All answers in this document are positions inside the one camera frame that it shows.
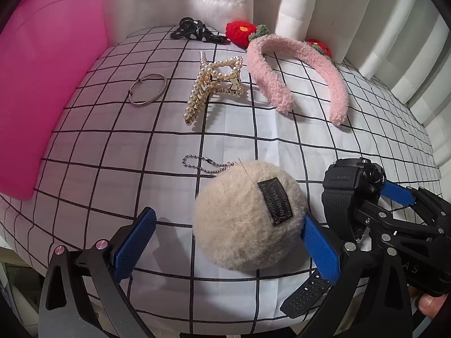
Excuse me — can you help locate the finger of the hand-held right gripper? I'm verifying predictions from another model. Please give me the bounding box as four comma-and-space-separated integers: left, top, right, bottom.
380, 180, 451, 219
352, 201, 451, 251

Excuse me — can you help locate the silver bangle bracelet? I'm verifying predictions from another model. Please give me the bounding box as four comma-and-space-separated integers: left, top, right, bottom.
127, 73, 167, 106

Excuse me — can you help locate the pink plastic tub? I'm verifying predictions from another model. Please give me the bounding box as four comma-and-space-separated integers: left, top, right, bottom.
0, 0, 117, 201

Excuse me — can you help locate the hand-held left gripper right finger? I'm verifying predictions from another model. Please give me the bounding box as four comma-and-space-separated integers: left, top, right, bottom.
302, 215, 414, 338

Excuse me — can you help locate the pink fuzzy strawberry headband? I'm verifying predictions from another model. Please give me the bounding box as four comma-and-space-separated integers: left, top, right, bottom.
225, 21, 349, 127

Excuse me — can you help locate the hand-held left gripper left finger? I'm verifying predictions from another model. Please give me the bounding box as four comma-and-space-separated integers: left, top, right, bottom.
39, 207, 157, 338

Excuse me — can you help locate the person's right hand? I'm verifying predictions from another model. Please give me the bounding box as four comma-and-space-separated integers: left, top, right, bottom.
409, 289, 449, 324

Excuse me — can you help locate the pearl hair claw clip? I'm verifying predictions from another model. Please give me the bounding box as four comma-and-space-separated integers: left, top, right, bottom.
182, 51, 245, 125

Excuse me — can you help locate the black digital wrist watch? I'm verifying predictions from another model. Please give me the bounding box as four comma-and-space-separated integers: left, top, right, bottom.
280, 158, 386, 315

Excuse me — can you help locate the beige fluffy pompom keychain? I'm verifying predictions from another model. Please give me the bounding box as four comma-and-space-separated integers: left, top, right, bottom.
181, 153, 309, 273

